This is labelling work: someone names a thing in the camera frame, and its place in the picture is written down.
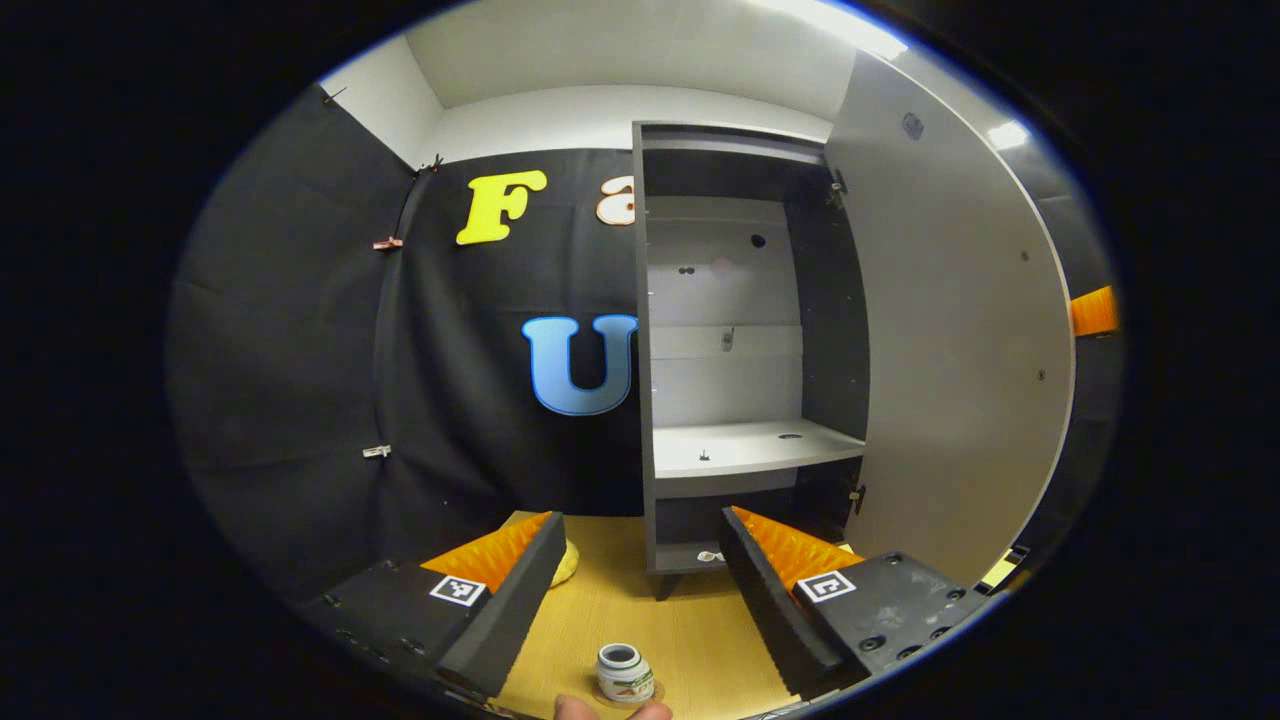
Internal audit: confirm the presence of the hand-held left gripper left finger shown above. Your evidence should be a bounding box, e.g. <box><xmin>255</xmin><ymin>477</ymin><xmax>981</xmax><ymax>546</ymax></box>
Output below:
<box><xmin>300</xmin><ymin>510</ymin><xmax>568</xmax><ymax>701</ymax></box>

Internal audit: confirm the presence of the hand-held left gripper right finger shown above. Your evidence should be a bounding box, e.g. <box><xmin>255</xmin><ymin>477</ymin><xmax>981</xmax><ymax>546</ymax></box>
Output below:
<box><xmin>720</xmin><ymin>505</ymin><xmax>1001</xmax><ymax>701</ymax></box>

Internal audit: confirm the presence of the white bottle green label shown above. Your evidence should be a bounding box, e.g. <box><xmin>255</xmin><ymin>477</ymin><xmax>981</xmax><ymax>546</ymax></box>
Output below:
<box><xmin>596</xmin><ymin>643</ymin><xmax>656</xmax><ymax>704</ymax></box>

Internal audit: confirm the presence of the beige cabinet door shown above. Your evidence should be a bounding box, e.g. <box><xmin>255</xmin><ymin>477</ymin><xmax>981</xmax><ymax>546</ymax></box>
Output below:
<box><xmin>825</xmin><ymin>50</ymin><xmax>1077</xmax><ymax>591</ymax></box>

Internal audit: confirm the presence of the dark grey cabinet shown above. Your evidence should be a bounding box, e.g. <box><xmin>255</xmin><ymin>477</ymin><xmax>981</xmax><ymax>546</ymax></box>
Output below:
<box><xmin>632</xmin><ymin>120</ymin><xmax>871</xmax><ymax>601</ymax></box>

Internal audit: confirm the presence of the white cabinet shelf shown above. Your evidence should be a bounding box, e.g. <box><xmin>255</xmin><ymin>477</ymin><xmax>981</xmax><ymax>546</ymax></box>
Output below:
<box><xmin>652</xmin><ymin>418</ymin><xmax>867</xmax><ymax>499</ymax></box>

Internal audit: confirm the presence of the black backdrop cloth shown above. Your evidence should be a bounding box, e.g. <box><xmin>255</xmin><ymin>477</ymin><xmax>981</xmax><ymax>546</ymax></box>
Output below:
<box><xmin>165</xmin><ymin>85</ymin><xmax>1123</xmax><ymax>601</ymax></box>

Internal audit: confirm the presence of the long ceiling light panel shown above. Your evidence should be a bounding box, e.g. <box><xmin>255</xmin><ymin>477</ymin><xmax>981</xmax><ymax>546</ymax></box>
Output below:
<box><xmin>750</xmin><ymin>0</ymin><xmax>911</xmax><ymax>61</ymax></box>

